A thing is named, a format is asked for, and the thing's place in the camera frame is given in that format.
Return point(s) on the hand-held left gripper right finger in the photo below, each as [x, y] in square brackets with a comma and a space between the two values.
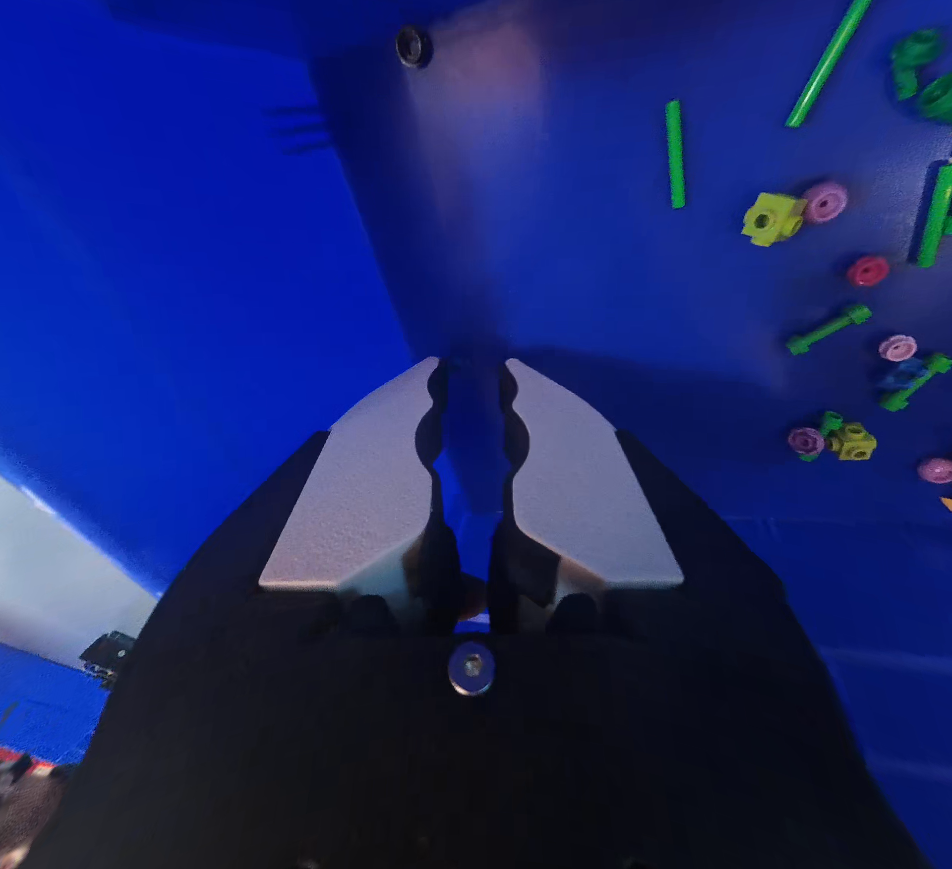
[587, 504]

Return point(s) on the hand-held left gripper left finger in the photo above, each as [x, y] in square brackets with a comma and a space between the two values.
[357, 504]

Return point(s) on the large blue plastic bin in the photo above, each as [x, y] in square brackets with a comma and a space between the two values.
[223, 214]

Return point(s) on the purple lego flower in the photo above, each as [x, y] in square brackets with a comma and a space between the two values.
[805, 440]

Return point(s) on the olive lego cube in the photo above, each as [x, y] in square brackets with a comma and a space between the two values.
[854, 442]

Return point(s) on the green lego stem bar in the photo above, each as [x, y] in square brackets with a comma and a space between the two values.
[827, 328]

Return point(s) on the lime lego cube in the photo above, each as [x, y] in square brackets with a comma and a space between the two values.
[770, 218]

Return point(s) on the pink round lego stud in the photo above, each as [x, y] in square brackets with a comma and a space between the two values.
[935, 470]
[898, 348]
[825, 202]

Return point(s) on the short green lego rod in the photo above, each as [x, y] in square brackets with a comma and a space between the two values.
[675, 155]

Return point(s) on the red round lego stud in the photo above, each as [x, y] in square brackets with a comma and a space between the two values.
[868, 272]

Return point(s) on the thick green lego rod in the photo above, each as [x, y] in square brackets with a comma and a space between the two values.
[933, 222]

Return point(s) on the black round lego piece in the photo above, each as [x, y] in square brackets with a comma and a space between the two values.
[413, 46]

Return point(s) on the long green lego rod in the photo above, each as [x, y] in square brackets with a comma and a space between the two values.
[833, 55]

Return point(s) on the green lego leaf piece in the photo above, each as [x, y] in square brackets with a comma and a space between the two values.
[913, 55]

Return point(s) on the small black object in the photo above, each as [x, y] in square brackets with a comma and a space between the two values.
[110, 657]

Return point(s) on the green stem with blue flower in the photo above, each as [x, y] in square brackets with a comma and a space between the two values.
[918, 382]

